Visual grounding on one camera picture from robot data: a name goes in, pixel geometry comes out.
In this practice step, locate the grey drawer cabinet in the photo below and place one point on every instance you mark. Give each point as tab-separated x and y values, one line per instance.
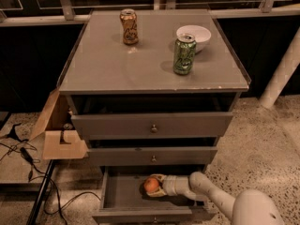
106	76

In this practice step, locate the white bowl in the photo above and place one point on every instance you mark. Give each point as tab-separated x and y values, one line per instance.
202	35

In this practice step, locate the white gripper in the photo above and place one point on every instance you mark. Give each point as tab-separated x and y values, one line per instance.
169	185

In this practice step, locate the orange soda can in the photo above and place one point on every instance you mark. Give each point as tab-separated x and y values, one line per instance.
128	19

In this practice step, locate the orange fruit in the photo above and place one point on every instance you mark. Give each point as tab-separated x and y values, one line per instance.
151	184

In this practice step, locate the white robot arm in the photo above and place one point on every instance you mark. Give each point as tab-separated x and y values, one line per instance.
250	207

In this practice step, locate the grey drawer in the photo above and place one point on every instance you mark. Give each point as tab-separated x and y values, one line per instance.
151	125
148	156
124	201

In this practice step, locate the open cardboard box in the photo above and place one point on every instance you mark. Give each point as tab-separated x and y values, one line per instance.
61	140

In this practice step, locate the grey middle drawer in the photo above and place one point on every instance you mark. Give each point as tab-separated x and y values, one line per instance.
148	156

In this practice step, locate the green soda can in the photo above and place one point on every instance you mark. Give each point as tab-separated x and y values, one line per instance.
184	53

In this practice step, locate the metal window railing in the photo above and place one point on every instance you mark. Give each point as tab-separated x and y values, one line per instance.
32	12

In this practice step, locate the grey top drawer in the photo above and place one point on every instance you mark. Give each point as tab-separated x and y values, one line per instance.
151	125

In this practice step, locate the grey bottom drawer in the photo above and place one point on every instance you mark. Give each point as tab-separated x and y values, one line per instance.
124	201

